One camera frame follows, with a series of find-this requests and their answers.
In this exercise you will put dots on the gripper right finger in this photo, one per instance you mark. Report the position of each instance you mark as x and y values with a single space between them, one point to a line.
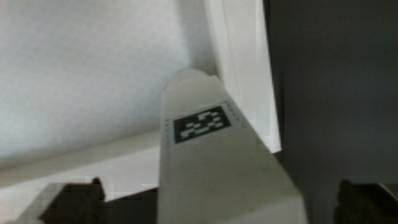
366 203

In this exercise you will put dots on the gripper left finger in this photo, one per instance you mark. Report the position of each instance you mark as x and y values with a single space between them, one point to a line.
68 204

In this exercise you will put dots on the white desk top tray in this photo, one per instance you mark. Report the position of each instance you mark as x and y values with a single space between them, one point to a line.
91 52

